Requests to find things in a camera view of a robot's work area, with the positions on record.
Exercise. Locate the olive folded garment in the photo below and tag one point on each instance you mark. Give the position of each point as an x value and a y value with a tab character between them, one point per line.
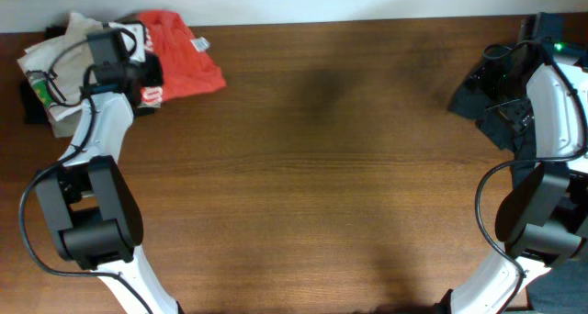
65	127

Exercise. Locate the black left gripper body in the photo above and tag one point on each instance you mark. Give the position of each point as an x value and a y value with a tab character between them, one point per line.
151	72

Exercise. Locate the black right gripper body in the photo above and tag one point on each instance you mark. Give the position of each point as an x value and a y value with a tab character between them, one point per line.
503	92

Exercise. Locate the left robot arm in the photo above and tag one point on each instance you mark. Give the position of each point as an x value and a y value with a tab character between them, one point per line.
90	212

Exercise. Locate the red orange t-shirt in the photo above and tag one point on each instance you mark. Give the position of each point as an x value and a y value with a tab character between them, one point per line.
187	69

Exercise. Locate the black folded garment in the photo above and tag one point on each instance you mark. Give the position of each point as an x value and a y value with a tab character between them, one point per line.
34	113

